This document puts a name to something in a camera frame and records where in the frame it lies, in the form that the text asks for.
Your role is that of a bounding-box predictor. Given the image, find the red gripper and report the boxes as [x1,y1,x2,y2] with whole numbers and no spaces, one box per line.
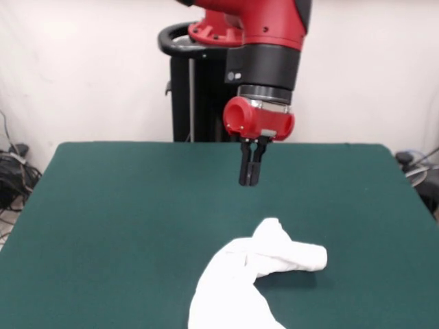
[222,96,296,188]

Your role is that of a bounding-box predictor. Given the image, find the white towel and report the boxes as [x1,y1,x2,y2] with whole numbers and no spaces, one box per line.
[187,217,329,329]

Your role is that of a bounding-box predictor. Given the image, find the dark green table cloth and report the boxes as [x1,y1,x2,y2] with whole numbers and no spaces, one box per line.
[0,141,439,329]

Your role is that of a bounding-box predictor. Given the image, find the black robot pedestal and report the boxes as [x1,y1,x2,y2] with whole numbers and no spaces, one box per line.
[157,22,248,143]

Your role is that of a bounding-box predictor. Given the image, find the black cable tangle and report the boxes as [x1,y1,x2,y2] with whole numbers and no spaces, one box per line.
[0,109,44,237]

